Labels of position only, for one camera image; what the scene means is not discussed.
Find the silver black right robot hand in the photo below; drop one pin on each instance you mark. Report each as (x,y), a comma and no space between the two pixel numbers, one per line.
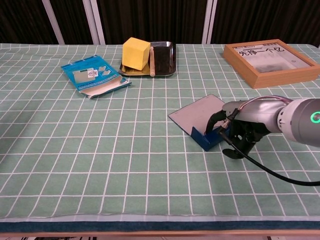
(255,112)

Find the dark blue glasses case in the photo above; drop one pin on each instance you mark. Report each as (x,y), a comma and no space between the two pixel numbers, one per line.
(197,112)

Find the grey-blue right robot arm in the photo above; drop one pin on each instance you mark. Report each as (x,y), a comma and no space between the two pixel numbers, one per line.
(300,125)

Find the dark metal tray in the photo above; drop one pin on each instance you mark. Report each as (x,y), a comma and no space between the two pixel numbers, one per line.
(163,60)

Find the wooden stick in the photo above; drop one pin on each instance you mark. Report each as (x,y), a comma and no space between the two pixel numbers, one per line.
(152,62)

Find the yellow sponge block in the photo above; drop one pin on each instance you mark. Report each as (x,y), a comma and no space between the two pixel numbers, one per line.
(135,53)

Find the green checked tablecloth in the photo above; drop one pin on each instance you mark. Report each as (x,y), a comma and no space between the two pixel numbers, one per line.
(100,162)

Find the blue paper packet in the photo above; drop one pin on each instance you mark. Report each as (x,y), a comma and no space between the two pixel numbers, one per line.
(92,77)

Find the wooden frame coin box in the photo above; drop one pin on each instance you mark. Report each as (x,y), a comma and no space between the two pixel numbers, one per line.
(252,72)

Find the white partition post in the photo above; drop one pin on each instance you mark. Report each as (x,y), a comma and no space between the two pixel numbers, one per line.
(94,22)
(53,22)
(209,22)

